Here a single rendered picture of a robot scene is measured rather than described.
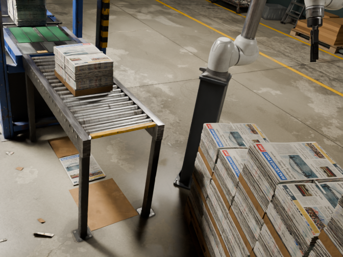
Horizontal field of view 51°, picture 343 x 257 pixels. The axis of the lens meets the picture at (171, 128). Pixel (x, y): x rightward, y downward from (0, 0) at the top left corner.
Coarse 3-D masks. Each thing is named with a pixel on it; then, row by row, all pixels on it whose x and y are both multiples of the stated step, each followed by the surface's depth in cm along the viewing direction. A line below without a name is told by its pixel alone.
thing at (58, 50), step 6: (54, 48) 254; (60, 48) 251; (66, 48) 252; (72, 48) 254; (78, 48) 255; (84, 48) 257; (90, 48) 259; (96, 48) 261; (60, 54) 246; (60, 60) 250; (60, 66) 252; (60, 72) 255
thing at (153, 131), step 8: (120, 88) 264; (128, 96) 255; (136, 104) 246; (144, 112) 238; (152, 120) 232; (160, 120) 232; (144, 128) 243; (152, 128) 234; (160, 128) 229; (152, 136) 235; (160, 136) 232
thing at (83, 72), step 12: (72, 60) 236; (84, 60) 239; (96, 60) 242; (108, 60) 245; (72, 72) 236; (84, 72) 236; (96, 72) 242; (108, 72) 247; (72, 84) 241; (84, 84) 240; (96, 84) 246; (108, 84) 252
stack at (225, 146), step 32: (224, 128) 230; (256, 128) 236; (224, 160) 202; (192, 192) 256; (224, 192) 202; (192, 224) 254; (224, 224) 201; (256, 224) 168; (224, 256) 202; (256, 256) 167
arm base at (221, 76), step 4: (200, 68) 260; (204, 68) 259; (208, 68) 254; (204, 72) 256; (208, 72) 254; (212, 72) 252; (216, 72) 250; (220, 72) 250; (224, 72) 252; (228, 72) 263; (204, 76) 253; (208, 76) 253; (212, 76) 252; (216, 76) 252; (220, 76) 252; (224, 76) 253; (220, 80) 251; (224, 80) 250
